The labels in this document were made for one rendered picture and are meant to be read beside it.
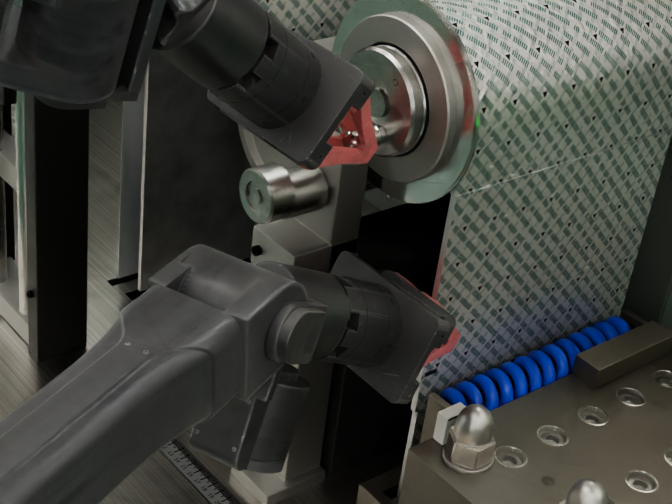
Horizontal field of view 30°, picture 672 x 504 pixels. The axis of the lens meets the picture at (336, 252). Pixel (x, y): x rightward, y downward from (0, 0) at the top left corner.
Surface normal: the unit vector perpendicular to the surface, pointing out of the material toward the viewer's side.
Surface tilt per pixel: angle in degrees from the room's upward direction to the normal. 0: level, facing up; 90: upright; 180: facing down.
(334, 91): 51
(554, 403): 0
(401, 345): 63
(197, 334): 4
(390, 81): 90
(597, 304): 90
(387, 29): 90
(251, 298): 4
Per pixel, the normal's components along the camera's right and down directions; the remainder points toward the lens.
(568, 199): 0.62, 0.47
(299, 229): 0.11, -0.85
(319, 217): -0.77, 0.25
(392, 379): -0.64, -0.15
